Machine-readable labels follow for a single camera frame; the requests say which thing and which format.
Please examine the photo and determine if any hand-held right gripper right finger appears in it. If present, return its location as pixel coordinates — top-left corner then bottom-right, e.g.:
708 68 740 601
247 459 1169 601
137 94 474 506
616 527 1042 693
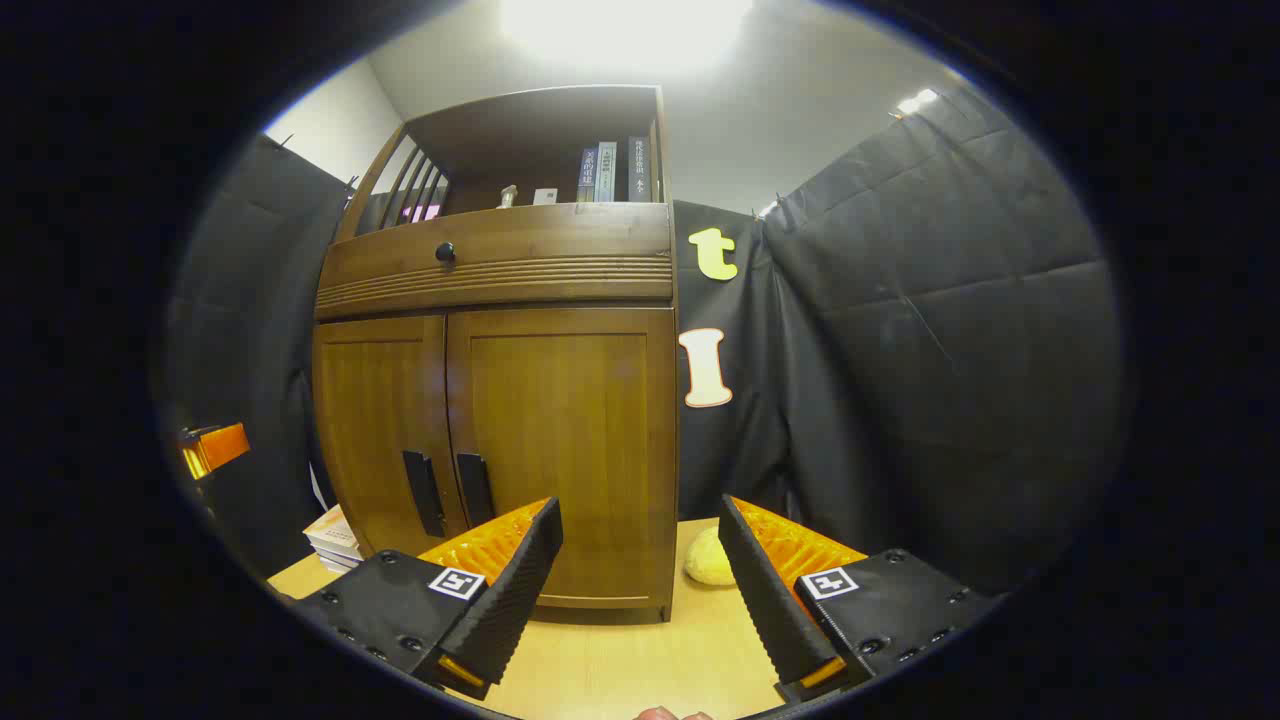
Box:
718 494 1001 704

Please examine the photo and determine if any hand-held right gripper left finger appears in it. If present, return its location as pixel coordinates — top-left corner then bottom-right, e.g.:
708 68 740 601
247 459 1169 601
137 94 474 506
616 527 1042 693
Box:
290 497 564 701

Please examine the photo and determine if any black door handle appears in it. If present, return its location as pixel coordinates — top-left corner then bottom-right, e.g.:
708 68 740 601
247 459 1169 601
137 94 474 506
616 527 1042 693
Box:
402 450 447 539
457 452 496 528

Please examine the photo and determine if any wooden cabinet door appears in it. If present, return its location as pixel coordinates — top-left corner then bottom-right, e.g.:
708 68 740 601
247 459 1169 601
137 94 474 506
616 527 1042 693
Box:
313 315 466 556
447 307 678 611

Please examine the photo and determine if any wooden double-door shoe cabinet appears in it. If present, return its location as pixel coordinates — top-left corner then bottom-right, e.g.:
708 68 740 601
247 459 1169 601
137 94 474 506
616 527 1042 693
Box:
312 85 679 626

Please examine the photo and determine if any yellow bread bun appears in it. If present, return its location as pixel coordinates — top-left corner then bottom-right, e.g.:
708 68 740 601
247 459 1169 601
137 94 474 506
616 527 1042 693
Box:
684 526 738 587

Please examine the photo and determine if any stack of white books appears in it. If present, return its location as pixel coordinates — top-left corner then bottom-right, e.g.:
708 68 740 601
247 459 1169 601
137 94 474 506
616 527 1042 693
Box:
303 505 366 573

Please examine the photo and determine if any black backdrop cloth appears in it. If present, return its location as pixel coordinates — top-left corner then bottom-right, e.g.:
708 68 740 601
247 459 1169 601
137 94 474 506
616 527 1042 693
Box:
165 85 1126 601

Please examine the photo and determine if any wooden drawer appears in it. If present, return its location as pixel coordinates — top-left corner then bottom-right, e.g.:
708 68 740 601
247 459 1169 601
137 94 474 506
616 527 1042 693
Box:
318 203 673 311

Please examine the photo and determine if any large ceiling light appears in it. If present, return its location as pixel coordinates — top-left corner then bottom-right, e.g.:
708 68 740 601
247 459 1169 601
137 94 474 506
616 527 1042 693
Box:
498 0 756 76

